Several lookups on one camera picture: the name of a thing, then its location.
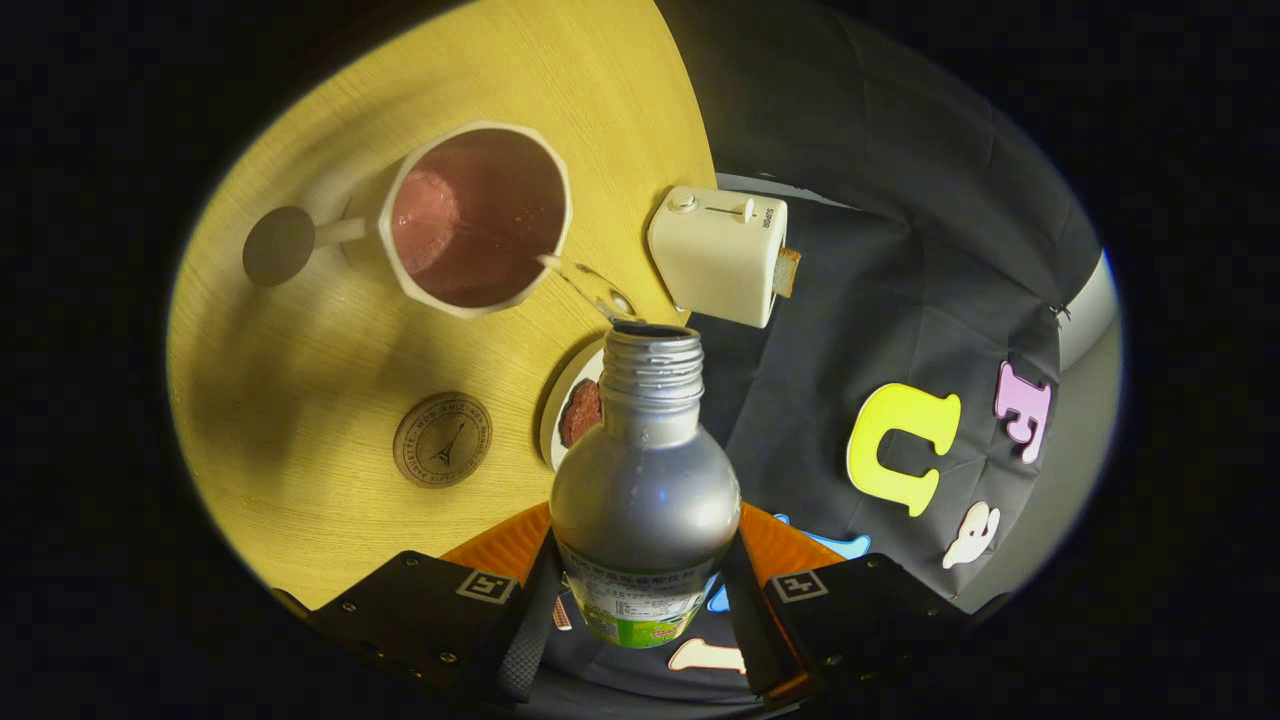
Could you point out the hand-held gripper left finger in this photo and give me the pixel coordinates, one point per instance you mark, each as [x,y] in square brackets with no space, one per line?
[430,610]

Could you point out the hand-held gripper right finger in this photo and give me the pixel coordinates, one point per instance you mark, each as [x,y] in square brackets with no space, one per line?
[860,610]

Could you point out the round wooden coaster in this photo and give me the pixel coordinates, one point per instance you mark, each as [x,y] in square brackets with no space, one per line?
[443,440]

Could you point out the silver bottle with green label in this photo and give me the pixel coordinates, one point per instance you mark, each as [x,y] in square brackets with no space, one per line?
[645,500]

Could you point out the white round plate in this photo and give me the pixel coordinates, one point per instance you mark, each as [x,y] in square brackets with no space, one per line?
[555,410]

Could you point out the red meat slice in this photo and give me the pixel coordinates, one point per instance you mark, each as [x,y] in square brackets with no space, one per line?
[580,415]

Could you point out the wooden table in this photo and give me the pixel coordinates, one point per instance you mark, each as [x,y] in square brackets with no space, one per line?
[300,400]

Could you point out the toasted bread slice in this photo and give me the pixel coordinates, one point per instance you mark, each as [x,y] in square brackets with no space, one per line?
[786,273]

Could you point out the white toaster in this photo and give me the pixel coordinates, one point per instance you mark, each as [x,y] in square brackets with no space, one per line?
[715,260]

